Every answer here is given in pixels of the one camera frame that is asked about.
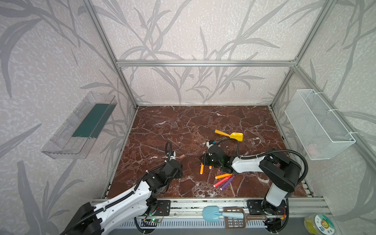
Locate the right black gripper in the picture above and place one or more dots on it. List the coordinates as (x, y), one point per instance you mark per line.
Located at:
(210, 158)

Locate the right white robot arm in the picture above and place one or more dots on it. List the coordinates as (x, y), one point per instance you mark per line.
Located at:
(285, 168)

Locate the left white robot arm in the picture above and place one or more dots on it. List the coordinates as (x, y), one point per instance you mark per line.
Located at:
(140, 199)

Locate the right pink marker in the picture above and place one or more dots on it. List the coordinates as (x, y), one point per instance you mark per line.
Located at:
(222, 181)

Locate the yellow toy scoop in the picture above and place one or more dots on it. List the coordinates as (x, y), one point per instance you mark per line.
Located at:
(234, 135)

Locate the purple marker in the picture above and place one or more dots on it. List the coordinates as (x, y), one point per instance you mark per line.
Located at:
(227, 183)

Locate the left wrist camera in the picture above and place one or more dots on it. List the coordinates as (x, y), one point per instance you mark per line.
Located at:
(171, 155)

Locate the clear plastic wall shelf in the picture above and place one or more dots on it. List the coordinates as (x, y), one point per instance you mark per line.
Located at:
(80, 131)

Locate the white wire basket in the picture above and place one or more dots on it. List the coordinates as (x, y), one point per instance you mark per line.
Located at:
(320, 131)

